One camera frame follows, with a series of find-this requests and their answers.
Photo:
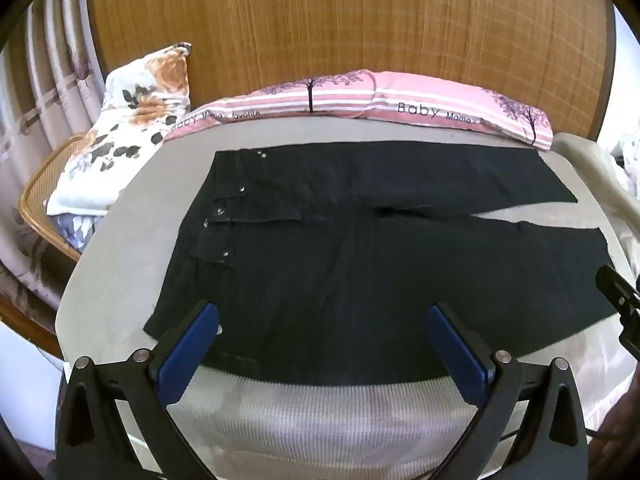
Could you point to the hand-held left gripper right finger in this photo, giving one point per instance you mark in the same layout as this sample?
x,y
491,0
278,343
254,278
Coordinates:
x,y
457,347

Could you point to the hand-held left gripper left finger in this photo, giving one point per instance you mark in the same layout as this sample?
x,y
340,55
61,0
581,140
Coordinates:
x,y
192,342

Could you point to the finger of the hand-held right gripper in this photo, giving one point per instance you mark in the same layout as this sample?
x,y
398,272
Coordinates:
x,y
622,305

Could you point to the black pants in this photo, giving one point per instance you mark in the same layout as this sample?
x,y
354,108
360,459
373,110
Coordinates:
x,y
325,270

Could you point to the person's right hand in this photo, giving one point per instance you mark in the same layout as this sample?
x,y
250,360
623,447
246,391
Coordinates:
x,y
622,425

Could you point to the grey bed mattress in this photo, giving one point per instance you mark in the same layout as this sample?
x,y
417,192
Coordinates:
x,y
125,240

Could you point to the beige blanket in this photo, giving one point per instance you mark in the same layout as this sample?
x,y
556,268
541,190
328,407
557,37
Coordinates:
x,y
590,170

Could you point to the grey floral cushion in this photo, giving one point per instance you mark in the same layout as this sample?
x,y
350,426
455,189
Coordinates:
x,y
75,230

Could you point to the rattan chair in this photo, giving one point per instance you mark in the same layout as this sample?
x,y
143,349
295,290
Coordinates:
x,y
30,200

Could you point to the white floral pillow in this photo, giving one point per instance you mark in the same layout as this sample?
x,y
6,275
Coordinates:
x,y
125,125

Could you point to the pink striped pillow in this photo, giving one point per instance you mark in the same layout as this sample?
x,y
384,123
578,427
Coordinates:
x,y
450,95
280,102

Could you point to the patterned beige curtain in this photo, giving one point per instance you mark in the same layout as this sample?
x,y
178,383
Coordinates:
x,y
45,85

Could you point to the woven bamboo headboard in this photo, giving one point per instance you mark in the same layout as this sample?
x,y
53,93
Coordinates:
x,y
350,20

